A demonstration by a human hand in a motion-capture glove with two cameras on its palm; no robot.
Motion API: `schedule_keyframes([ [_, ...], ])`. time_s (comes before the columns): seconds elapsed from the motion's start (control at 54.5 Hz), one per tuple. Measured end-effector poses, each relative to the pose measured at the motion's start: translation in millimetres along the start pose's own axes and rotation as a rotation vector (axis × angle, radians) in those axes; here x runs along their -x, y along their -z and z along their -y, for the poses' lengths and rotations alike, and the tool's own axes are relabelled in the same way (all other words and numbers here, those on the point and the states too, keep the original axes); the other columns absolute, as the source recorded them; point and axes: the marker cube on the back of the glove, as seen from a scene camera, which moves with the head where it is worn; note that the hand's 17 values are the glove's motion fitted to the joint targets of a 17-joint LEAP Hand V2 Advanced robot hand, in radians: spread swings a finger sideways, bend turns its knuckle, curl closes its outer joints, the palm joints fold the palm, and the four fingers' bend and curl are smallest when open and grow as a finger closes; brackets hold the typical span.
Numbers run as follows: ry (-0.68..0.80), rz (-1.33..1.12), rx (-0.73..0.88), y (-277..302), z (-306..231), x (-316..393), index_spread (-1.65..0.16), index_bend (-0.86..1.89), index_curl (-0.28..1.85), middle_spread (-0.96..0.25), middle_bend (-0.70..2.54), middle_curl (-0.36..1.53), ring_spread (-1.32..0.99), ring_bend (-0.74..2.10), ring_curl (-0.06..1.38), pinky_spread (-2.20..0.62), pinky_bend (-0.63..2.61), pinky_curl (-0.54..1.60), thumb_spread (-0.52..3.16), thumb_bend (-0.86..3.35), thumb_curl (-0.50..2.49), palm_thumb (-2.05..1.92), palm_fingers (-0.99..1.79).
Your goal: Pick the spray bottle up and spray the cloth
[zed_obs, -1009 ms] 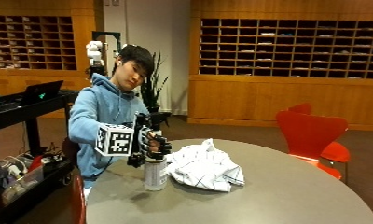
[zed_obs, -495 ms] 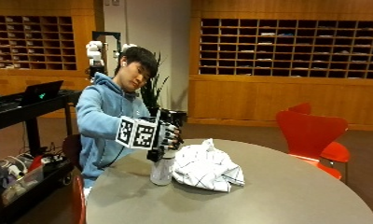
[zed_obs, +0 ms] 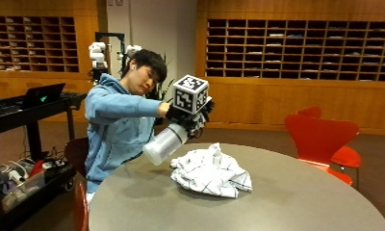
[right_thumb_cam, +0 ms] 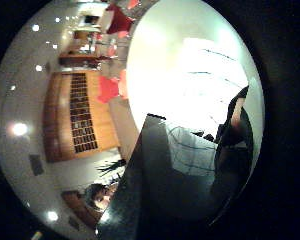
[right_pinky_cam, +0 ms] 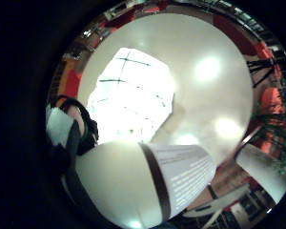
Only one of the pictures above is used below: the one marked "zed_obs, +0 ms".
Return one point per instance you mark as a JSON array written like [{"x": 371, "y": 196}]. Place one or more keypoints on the white cube with black markers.
[{"x": 191, "y": 93}]

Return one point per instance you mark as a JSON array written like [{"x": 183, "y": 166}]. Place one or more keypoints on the red object in cart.
[{"x": 37, "y": 167}]

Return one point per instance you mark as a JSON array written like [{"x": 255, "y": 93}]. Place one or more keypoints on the black cart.
[{"x": 29, "y": 118}]

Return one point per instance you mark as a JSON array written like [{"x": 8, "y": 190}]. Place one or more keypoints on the wide wooden pigeonhole shelf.
[{"x": 300, "y": 49}]

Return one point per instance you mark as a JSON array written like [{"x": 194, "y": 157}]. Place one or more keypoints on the black laptop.
[{"x": 42, "y": 95}]

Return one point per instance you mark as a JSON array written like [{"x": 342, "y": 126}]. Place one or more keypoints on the person in blue hoodie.
[{"x": 114, "y": 128}]

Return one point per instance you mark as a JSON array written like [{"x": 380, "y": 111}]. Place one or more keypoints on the white cloth with dark lines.
[{"x": 209, "y": 173}]

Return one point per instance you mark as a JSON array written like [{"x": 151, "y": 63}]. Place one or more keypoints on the translucent white spray bottle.
[{"x": 162, "y": 146}]

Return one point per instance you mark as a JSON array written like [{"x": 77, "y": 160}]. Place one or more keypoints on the black metal frame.
[{"x": 114, "y": 35}]

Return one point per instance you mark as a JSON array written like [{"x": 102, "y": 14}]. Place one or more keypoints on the clear plastic bin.
[{"x": 25, "y": 189}]

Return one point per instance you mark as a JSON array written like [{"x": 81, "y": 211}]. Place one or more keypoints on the white earbud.
[{"x": 131, "y": 67}]

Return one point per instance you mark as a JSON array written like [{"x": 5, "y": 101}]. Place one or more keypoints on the dark red chair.
[{"x": 76, "y": 154}]

